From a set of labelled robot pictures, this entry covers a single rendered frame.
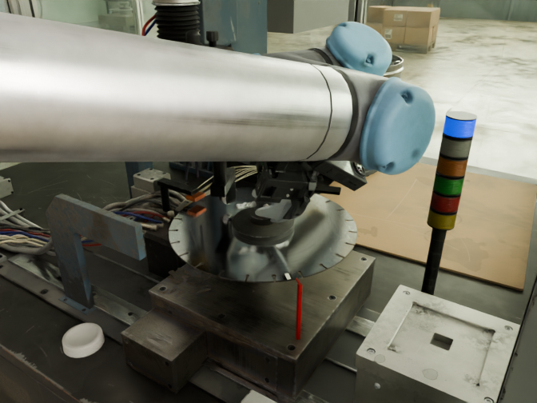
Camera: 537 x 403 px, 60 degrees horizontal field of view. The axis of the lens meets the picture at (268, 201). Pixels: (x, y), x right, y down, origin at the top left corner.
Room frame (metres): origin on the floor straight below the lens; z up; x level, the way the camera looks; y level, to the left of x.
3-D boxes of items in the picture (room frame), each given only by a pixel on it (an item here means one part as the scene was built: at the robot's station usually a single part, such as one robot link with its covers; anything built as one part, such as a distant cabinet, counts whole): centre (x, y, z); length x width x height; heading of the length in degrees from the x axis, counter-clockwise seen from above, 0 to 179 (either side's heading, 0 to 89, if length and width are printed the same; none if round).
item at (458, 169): (0.69, -0.29, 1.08); 0.05 x 0.04 x 0.03; 147
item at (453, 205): (0.69, -0.29, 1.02); 0.05 x 0.04 x 0.03; 147
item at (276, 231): (0.72, 0.01, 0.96); 0.11 x 0.11 x 0.03
